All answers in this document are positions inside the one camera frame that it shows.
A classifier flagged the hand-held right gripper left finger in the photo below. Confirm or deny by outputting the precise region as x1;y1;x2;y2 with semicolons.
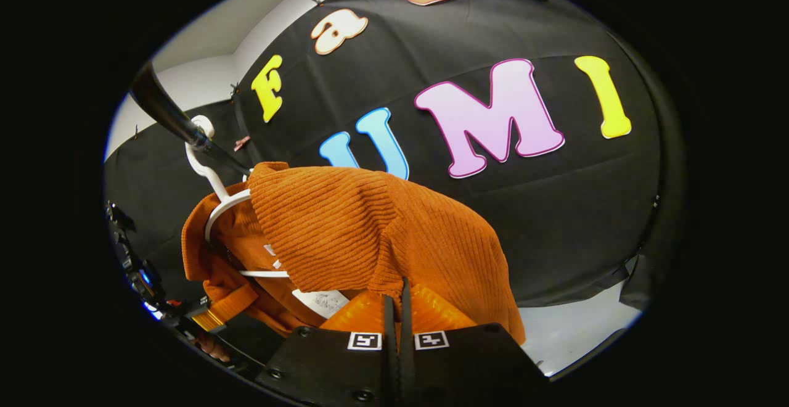
256;289;398;407

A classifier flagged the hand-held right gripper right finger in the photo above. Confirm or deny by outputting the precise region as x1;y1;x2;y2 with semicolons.
398;277;550;407

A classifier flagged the orange corduroy jacket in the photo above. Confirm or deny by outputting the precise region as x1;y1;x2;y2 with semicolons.
181;162;526;346

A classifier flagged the white clothes hanger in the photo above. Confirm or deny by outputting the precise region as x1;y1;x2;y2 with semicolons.
184;115;290;279

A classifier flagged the black clothes rack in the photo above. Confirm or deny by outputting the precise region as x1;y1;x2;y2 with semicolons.
128;60;250;176

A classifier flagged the black backdrop cloth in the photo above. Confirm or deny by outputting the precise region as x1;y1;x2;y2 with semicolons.
104;0;669;312

